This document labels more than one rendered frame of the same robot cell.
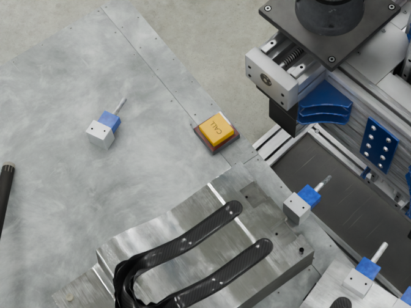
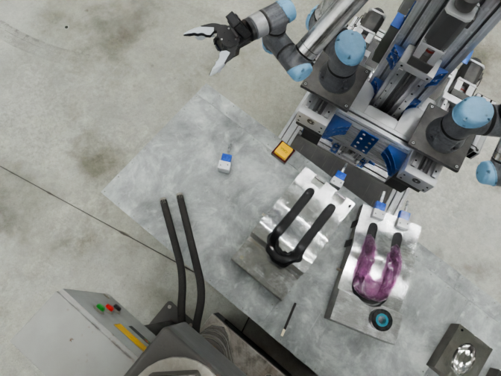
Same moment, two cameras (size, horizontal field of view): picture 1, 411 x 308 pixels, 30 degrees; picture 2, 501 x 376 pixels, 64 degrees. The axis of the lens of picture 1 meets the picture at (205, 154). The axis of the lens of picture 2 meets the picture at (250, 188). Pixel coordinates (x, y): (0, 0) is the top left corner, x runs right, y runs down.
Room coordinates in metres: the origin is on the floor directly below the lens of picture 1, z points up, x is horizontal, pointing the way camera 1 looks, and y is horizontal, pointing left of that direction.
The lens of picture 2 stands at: (0.32, 0.44, 2.49)
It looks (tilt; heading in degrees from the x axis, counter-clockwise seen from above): 73 degrees down; 328
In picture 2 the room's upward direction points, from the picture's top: 9 degrees clockwise
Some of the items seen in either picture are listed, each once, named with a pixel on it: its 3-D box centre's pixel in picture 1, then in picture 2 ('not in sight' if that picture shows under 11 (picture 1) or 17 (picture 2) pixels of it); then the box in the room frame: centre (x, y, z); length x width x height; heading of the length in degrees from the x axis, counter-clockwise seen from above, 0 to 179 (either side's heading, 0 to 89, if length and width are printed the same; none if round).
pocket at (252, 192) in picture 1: (254, 197); (317, 183); (0.65, -0.09, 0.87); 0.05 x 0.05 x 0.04; 28
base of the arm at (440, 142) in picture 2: not in sight; (450, 130); (0.60, -0.60, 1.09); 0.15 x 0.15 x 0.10
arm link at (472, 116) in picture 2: not in sight; (469, 117); (0.60, -0.61, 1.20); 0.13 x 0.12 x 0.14; 61
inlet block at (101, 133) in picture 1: (111, 119); (227, 157); (0.93, 0.21, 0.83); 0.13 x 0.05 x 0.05; 144
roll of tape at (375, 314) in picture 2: not in sight; (380, 319); (0.06, -0.06, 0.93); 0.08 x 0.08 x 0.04
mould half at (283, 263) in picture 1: (182, 274); (294, 230); (0.50, 0.08, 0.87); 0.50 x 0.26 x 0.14; 118
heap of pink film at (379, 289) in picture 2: not in sight; (378, 268); (0.24, -0.16, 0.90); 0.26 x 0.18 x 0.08; 135
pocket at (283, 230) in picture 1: (285, 234); (338, 198); (0.56, -0.14, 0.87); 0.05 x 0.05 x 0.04; 28
